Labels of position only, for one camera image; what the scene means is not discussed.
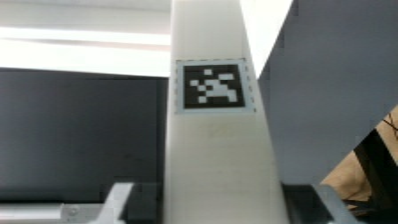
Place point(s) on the white leg with tag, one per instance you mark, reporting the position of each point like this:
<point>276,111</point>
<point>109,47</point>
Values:
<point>221,182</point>

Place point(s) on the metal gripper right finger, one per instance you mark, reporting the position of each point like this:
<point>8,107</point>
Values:
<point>335,205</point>

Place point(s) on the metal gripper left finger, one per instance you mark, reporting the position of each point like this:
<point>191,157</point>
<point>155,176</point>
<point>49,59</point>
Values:
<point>100,213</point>

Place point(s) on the white L-shaped fence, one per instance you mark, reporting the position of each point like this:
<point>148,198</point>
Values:
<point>127,36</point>

